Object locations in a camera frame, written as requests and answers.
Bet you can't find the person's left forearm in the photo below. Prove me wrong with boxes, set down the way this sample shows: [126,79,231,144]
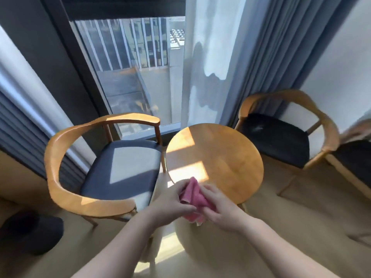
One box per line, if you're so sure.
[70,210,158,278]

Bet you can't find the person's right forearm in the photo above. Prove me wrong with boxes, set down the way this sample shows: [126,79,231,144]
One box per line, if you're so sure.
[236,218,342,278]

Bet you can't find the black window frame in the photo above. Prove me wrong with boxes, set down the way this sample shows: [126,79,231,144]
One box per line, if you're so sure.
[41,0,186,141]

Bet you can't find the wooden armchair with dark seat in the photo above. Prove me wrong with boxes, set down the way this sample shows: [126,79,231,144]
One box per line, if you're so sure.
[234,90,340,197]
[44,113,166,227]

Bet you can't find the pink cleaning cloth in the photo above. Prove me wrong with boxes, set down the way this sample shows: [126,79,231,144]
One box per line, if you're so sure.
[179,176,218,227]

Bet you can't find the white sheer curtain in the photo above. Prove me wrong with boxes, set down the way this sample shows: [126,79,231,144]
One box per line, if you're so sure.
[181,0,247,128]

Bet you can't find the dark roller blind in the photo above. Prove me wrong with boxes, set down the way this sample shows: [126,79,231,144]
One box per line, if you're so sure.
[61,0,186,22]

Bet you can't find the blue-grey drape curtain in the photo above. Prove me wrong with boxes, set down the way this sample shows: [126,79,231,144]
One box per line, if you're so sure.
[0,24,96,194]
[220,0,361,128]

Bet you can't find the person's left hand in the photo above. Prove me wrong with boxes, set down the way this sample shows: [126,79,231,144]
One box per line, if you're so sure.
[146,179,197,229]

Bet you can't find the person's right hand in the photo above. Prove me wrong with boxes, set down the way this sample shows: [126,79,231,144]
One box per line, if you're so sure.
[199,184,255,234]

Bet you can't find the round wooden side table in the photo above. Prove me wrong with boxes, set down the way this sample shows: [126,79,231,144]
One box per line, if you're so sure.
[165,123,264,205]

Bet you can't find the black round object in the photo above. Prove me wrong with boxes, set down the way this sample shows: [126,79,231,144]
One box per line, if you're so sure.
[0,210,64,256]

